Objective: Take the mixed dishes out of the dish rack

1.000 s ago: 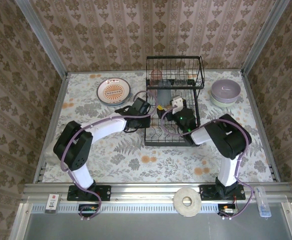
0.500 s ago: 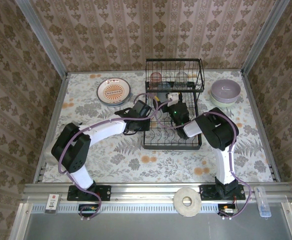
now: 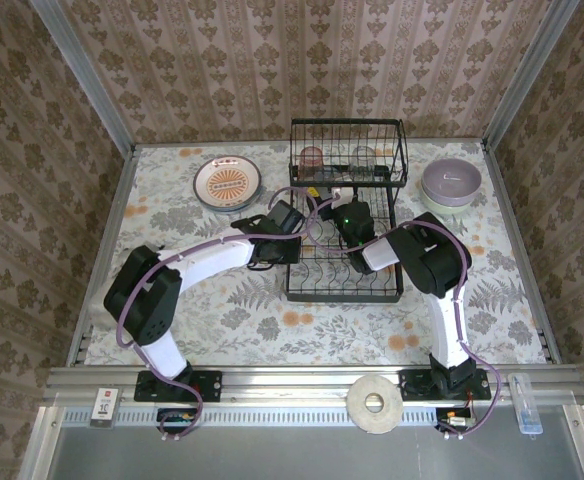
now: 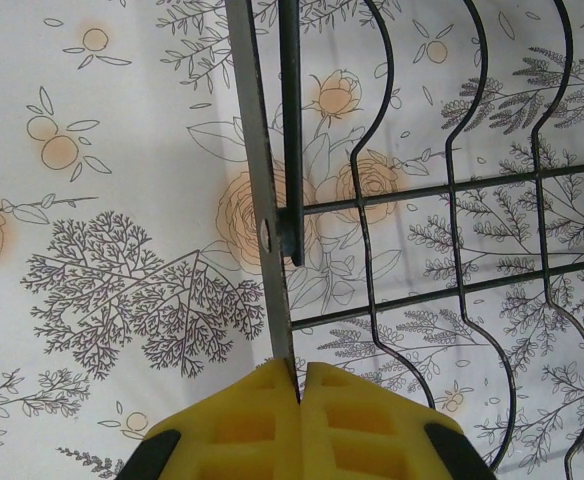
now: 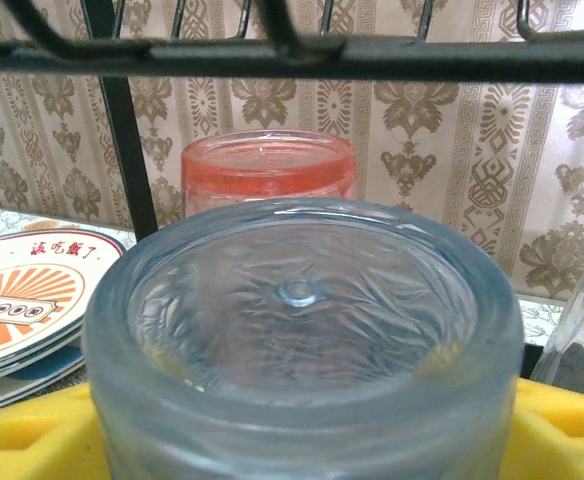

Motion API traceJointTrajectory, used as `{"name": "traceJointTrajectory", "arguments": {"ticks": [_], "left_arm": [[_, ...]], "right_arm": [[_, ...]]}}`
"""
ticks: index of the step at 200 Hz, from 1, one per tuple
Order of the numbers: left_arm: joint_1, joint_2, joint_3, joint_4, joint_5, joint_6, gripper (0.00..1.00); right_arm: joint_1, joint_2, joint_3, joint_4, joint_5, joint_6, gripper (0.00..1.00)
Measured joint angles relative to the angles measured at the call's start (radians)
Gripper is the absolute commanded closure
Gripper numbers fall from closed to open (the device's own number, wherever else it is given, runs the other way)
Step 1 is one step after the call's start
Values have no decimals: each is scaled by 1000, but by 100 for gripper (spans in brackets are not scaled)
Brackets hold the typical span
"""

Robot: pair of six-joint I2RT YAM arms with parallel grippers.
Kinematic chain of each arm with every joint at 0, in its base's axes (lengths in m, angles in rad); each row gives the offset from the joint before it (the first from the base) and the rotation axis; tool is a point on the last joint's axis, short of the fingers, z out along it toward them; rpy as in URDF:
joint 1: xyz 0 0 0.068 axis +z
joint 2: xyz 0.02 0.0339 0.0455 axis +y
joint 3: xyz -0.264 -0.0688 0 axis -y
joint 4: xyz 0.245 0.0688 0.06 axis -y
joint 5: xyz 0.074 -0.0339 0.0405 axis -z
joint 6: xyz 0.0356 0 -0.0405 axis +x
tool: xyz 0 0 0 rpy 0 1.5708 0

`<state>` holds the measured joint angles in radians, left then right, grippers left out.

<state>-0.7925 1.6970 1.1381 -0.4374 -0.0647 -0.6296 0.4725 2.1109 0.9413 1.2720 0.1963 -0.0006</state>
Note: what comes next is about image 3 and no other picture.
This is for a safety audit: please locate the blue frosted glass cup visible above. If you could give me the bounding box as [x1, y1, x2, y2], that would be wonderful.
[350, 145, 375, 174]

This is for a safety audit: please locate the orange sunburst plate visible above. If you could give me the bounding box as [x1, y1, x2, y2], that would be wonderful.
[193, 154, 264, 209]

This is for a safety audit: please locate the black wire dish rack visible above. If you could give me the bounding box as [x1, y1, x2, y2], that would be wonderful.
[285, 117, 409, 304]

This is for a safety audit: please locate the pale green bowl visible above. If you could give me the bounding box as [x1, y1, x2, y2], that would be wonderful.
[420, 187, 478, 217]

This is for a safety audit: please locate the purple bowl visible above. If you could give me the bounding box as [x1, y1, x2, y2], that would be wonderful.
[420, 158, 483, 207]

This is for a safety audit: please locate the pink glass cup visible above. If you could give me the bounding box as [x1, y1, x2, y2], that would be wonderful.
[299, 146, 324, 182]

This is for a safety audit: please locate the floral tablecloth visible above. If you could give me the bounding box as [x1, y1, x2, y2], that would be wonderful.
[84, 141, 548, 366]

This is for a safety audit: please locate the grey tape roll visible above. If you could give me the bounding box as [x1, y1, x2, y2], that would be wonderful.
[346, 375, 404, 435]

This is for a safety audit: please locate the grey metal panel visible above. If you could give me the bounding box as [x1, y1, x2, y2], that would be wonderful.
[19, 405, 584, 480]

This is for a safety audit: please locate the white card box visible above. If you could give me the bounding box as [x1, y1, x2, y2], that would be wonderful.
[89, 387, 121, 429]

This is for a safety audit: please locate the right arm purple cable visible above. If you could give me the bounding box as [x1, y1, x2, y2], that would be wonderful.
[302, 194, 503, 442]

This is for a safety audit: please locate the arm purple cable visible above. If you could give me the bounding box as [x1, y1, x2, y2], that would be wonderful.
[302, 194, 503, 442]
[115, 185, 323, 444]

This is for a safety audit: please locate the aluminium table side rail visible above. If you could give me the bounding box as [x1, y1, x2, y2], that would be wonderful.
[481, 142, 563, 366]
[66, 144, 141, 369]

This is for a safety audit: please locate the aluminium cross rail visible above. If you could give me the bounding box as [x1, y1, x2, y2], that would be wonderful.
[41, 364, 584, 406]

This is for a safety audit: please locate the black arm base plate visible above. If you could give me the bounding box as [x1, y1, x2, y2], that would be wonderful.
[134, 369, 223, 404]
[397, 369, 493, 401]

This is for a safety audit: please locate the grey slotted cable duct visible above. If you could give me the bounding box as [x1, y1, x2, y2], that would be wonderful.
[61, 405, 568, 429]

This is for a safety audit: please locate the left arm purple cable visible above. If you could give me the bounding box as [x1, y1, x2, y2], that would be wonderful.
[115, 185, 323, 444]

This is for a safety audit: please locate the wired connector board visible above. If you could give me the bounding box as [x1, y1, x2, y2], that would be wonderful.
[434, 407, 478, 435]
[155, 407, 199, 435]

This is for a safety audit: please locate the aluminium corner post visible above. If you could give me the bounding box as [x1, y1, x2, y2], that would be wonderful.
[29, 0, 138, 156]
[481, 0, 581, 151]

